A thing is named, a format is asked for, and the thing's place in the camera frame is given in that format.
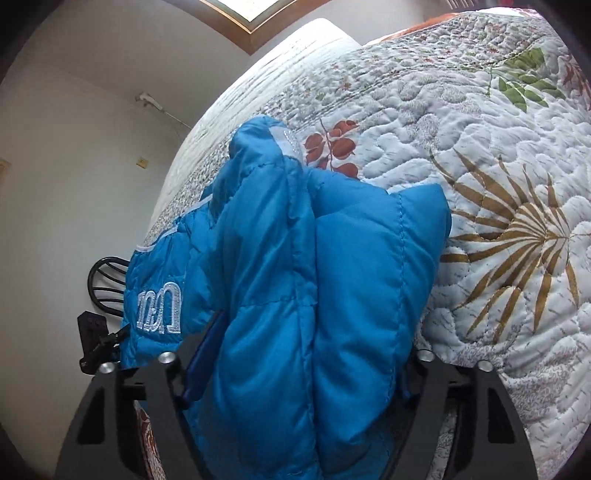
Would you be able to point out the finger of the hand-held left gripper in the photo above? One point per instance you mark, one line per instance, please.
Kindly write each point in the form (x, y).
(94, 337)

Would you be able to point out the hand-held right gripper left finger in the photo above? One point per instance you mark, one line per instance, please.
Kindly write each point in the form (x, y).
(203, 355)

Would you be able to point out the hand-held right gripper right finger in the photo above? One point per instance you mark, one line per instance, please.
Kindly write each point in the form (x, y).
(438, 406)

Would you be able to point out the blue puffer jacket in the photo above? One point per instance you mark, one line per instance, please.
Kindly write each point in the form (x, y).
(286, 300)

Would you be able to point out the floral quilted bedspread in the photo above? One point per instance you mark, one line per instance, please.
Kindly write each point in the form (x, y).
(461, 138)

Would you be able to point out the large wooden framed window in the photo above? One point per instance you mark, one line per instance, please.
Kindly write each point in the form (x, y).
(251, 23)

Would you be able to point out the yellow wall switch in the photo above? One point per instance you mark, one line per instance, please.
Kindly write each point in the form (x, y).
(142, 162)

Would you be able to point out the white wall handset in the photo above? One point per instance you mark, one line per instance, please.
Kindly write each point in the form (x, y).
(147, 98)

